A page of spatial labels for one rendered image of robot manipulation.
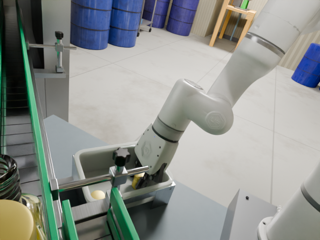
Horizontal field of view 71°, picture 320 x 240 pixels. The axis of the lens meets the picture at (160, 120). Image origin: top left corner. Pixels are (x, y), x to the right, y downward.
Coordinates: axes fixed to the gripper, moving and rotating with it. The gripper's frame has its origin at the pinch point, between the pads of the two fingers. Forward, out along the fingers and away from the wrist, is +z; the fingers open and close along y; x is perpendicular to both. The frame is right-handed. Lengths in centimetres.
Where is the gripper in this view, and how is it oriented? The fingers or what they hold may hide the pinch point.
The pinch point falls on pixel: (140, 176)
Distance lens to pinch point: 62.8
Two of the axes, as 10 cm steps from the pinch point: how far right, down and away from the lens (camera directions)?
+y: 4.5, 5.6, -7.0
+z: -4.5, 8.1, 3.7
